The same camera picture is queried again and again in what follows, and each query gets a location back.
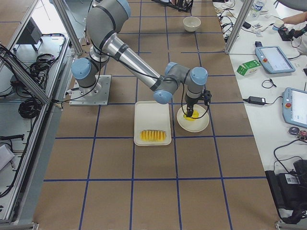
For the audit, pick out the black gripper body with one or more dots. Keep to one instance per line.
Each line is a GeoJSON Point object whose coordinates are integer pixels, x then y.
{"type": "Point", "coordinates": [190, 101]}

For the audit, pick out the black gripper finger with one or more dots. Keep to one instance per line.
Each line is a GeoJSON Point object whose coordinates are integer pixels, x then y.
{"type": "Point", "coordinates": [189, 112]}

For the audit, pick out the yellow lemon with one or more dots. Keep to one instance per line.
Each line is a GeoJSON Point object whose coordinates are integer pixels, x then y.
{"type": "Point", "coordinates": [195, 115]}

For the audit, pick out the white ceramic bowl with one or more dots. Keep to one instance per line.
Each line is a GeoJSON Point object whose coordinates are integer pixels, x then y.
{"type": "Point", "coordinates": [191, 24]}

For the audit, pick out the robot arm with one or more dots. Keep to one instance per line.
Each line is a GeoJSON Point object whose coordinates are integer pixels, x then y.
{"type": "Point", "coordinates": [103, 23]}

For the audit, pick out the white round plate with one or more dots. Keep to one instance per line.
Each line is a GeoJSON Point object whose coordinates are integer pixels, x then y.
{"type": "Point", "coordinates": [197, 123]}

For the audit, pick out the white rectangular tray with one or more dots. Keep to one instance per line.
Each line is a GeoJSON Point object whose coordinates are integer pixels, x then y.
{"type": "Point", "coordinates": [150, 115]}

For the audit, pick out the green white carton box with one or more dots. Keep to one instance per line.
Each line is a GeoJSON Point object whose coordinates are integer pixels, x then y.
{"type": "Point", "coordinates": [248, 68]}

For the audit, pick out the black power adapter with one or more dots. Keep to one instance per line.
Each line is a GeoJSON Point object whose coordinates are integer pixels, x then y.
{"type": "Point", "coordinates": [255, 100]}

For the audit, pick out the blue teach pendant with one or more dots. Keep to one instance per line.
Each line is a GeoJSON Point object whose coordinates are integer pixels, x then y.
{"type": "Point", "coordinates": [273, 59]}
{"type": "Point", "coordinates": [294, 107]}

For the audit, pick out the black plate rack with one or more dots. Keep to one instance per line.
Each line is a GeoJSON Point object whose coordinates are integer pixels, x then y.
{"type": "Point", "coordinates": [180, 5]}

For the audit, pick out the plastic water bottle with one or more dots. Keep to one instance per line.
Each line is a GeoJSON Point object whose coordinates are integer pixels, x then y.
{"type": "Point", "coordinates": [256, 9]}

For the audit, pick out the grey electronics box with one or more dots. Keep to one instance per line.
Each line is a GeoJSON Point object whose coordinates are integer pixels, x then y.
{"type": "Point", "coordinates": [31, 35]}

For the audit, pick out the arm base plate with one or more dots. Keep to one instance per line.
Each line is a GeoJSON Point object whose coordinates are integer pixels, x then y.
{"type": "Point", "coordinates": [98, 94]}

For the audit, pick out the aluminium frame post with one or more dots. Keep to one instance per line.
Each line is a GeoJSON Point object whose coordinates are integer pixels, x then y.
{"type": "Point", "coordinates": [238, 25]}

